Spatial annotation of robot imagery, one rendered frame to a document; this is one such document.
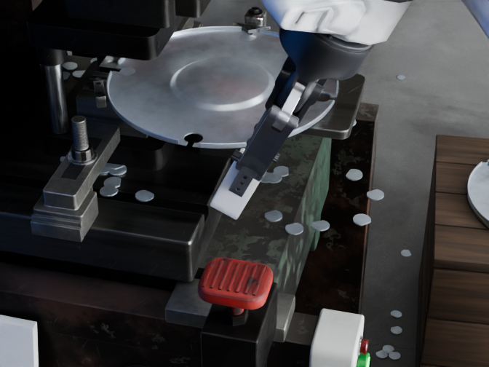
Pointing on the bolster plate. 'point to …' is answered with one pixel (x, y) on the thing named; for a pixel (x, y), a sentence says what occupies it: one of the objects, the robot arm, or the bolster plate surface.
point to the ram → (135, 11)
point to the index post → (254, 14)
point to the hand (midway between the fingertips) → (239, 184)
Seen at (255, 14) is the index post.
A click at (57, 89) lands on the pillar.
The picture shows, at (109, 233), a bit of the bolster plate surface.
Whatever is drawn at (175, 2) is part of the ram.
